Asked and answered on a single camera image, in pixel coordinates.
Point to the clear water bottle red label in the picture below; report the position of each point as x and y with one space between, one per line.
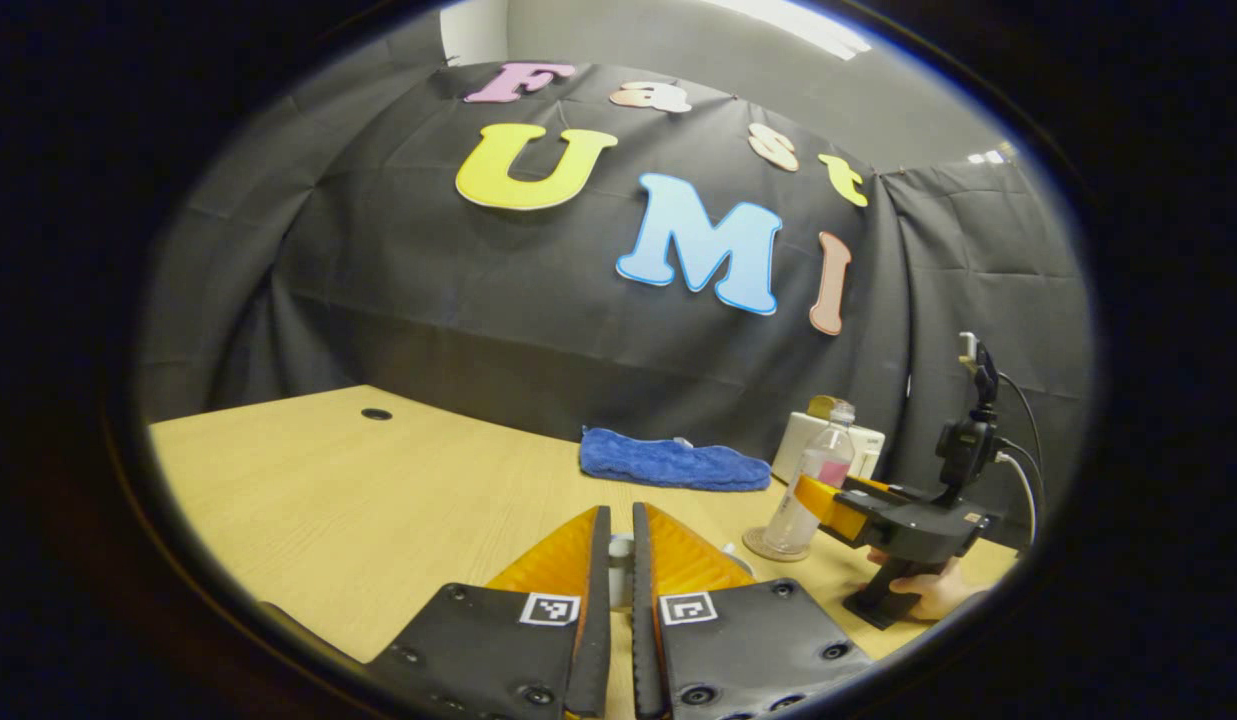
830 455

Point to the blue folded towel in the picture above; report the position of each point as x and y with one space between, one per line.
668 462

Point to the white teacup lid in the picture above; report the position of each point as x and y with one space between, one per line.
622 555

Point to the white toaster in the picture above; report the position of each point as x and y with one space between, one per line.
793 445

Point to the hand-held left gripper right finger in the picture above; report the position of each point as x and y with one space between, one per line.
643 620

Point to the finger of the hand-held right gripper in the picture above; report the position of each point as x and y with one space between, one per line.
878 487
828 505

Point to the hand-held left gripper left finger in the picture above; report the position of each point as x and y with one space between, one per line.
598 620

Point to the brown bread slice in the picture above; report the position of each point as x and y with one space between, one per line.
821 405

